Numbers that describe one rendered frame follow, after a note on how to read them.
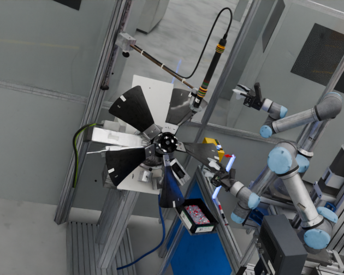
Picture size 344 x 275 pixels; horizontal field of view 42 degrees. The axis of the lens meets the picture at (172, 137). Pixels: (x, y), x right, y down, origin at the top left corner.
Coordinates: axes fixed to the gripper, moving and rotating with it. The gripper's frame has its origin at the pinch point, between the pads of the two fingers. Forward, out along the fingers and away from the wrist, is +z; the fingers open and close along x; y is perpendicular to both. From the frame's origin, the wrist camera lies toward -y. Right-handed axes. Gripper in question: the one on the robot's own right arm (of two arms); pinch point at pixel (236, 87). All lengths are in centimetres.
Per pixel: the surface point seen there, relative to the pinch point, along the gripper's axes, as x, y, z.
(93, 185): -27, 114, 67
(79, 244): -68, 130, 48
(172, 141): -66, 14, 11
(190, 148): -56, 20, 2
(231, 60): 28.0, -2.5, 14.2
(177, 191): -71, 38, -3
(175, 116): -51, 8, 18
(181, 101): -43.0, 2.5, 19.9
